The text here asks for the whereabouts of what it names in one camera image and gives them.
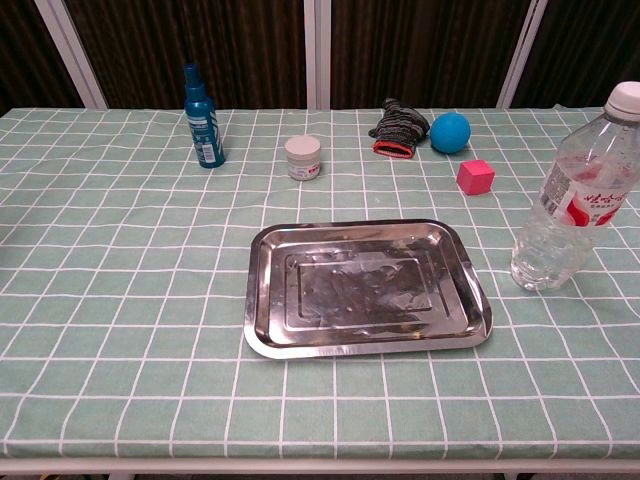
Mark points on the transparent plastic water bottle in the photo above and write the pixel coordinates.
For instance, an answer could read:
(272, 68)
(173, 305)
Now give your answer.
(560, 220)

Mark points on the stainless steel rectangular tray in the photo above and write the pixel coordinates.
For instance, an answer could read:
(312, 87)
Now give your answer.
(360, 292)

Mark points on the blue spray bottle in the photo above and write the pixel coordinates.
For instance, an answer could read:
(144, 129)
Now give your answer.
(202, 125)

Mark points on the small white cream jar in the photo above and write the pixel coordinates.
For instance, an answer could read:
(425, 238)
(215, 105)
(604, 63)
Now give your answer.
(303, 160)

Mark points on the striped knitted glove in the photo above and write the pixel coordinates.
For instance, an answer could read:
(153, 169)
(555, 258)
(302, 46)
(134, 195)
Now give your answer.
(400, 131)

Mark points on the pink cube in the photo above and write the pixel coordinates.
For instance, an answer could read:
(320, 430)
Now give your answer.
(475, 177)

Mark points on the blue ball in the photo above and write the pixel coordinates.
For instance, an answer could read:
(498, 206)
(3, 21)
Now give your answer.
(450, 132)

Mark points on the green checkered tablecloth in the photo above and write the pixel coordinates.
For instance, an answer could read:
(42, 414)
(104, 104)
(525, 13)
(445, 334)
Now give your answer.
(150, 300)

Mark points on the white metal frame post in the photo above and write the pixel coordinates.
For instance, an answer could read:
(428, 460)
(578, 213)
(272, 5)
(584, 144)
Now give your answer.
(72, 52)
(318, 52)
(520, 55)

